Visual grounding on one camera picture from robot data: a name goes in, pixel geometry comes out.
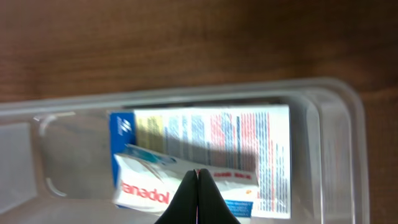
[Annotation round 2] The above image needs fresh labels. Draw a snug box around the white Panadol box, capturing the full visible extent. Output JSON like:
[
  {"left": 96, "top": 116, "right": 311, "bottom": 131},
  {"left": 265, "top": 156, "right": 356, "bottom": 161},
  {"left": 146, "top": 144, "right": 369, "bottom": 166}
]
[{"left": 113, "top": 145, "right": 259, "bottom": 218}]

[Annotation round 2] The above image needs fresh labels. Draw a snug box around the large blue white medicine box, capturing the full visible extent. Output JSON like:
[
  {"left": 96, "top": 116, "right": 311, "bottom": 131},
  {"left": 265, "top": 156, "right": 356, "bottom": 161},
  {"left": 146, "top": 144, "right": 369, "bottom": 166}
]
[{"left": 109, "top": 105, "right": 291, "bottom": 223}]

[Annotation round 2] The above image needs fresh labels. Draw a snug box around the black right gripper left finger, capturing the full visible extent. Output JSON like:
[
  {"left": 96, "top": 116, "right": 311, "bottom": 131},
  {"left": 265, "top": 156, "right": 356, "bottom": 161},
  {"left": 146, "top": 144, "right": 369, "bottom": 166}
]
[{"left": 155, "top": 170, "right": 198, "bottom": 224}]

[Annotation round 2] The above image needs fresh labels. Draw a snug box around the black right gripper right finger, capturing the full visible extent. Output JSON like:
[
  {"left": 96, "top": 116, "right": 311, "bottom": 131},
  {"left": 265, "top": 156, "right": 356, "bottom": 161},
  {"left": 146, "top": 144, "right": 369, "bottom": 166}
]
[{"left": 197, "top": 169, "right": 239, "bottom": 224}]

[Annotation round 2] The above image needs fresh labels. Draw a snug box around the clear plastic container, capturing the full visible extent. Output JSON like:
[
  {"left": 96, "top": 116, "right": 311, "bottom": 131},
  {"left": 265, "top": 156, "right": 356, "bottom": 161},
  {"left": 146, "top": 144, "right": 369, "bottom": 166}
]
[{"left": 1, "top": 78, "right": 370, "bottom": 223}]

